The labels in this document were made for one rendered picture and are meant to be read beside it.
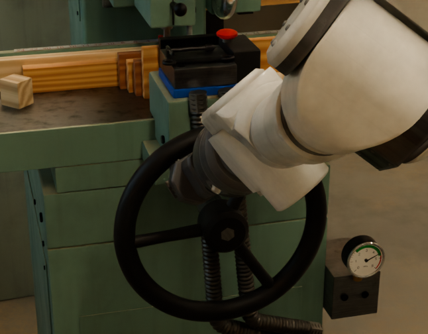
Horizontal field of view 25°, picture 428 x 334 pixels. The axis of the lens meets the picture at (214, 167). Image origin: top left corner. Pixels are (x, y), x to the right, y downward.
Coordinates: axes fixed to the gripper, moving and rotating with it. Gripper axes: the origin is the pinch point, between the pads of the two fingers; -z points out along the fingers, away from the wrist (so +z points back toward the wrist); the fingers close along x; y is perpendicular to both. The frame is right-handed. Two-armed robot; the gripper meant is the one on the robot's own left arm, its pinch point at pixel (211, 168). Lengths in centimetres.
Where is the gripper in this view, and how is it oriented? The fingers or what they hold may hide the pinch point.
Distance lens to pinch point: 114.6
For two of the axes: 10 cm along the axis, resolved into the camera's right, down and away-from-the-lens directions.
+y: -5.2, -8.5, -0.1
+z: 2.2, -1.2, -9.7
